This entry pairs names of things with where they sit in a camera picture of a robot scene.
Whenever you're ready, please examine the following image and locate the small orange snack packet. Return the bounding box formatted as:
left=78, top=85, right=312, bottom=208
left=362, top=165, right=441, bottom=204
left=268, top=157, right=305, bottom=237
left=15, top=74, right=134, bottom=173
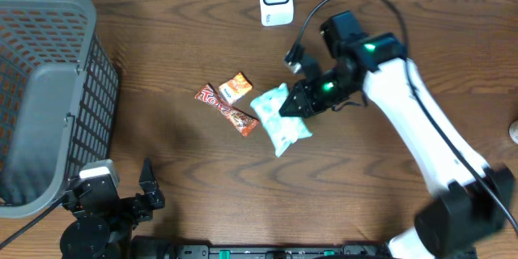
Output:
left=219, top=72, right=253, bottom=104

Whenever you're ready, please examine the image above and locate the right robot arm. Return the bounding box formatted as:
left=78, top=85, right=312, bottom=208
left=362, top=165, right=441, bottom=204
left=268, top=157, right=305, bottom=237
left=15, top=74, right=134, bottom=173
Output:
left=279, top=12, right=515, bottom=258

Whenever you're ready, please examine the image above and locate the grey plastic basket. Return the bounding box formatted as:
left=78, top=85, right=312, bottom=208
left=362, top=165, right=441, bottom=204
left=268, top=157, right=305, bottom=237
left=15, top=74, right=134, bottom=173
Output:
left=1, top=0, right=120, bottom=219

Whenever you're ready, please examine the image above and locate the orange chocolate bar wrapper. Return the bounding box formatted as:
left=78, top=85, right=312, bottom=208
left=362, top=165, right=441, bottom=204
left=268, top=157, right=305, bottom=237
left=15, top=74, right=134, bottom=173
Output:
left=195, top=83, right=259, bottom=137

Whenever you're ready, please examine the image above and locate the mint green tissue pack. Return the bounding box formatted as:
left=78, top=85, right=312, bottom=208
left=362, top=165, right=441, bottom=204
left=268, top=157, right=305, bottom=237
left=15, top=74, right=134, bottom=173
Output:
left=250, top=83, right=312, bottom=157

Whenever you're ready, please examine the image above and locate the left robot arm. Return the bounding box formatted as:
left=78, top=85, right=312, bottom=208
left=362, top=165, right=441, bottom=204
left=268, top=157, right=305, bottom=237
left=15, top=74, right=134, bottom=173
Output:
left=60, top=158, right=165, bottom=258

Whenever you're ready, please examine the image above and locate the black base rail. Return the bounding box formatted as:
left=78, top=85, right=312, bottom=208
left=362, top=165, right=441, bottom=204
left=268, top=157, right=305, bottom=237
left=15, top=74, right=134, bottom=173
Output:
left=129, top=236, right=393, bottom=259

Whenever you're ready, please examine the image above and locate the green lid jar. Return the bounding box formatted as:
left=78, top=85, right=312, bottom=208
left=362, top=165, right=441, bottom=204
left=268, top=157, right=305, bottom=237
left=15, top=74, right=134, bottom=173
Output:
left=508, top=121, right=518, bottom=144

